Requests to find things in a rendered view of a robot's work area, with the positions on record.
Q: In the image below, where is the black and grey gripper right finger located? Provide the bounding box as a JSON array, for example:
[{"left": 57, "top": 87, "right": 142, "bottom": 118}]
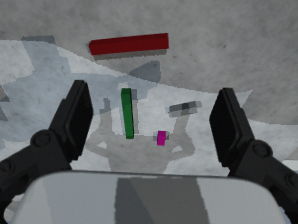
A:
[{"left": 209, "top": 87, "right": 298, "bottom": 224}]

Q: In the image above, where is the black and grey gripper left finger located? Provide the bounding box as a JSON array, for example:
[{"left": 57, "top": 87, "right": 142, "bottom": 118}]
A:
[{"left": 0, "top": 80, "right": 94, "bottom": 224}]

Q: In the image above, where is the green rod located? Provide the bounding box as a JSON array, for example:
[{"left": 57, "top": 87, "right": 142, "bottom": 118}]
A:
[{"left": 121, "top": 88, "right": 134, "bottom": 139}]

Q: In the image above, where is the small magenta block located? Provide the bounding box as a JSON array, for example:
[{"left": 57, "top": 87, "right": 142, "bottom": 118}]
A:
[{"left": 157, "top": 131, "right": 166, "bottom": 146}]

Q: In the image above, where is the dark red rod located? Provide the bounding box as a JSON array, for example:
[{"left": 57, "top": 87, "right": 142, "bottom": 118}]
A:
[{"left": 89, "top": 33, "right": 169, "bottom": 55}]

